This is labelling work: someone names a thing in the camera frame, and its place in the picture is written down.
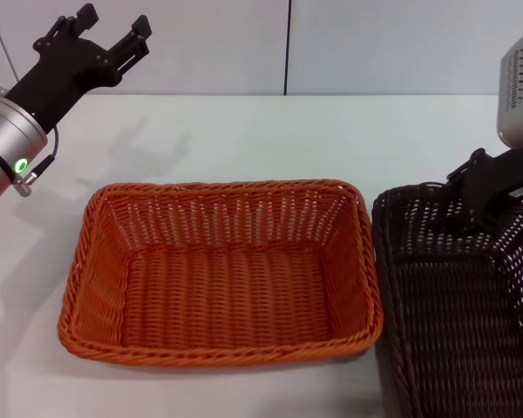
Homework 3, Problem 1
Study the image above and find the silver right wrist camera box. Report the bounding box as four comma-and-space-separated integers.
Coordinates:
498, 24, 523, 148

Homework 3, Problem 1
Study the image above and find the dark brown woven basket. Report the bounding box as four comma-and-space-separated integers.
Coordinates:
371, 181, 523, 418

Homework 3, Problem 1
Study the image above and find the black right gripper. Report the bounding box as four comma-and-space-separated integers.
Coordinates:
443, 145, 523, 235

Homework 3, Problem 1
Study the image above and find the orange woven basket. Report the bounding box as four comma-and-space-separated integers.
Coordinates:
57, 177, 384, 369

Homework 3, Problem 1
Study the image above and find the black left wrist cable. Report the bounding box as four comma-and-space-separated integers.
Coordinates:
24, 125, 61, 176

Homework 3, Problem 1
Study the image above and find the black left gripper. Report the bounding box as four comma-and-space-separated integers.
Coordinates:
3, 3, 154, 135

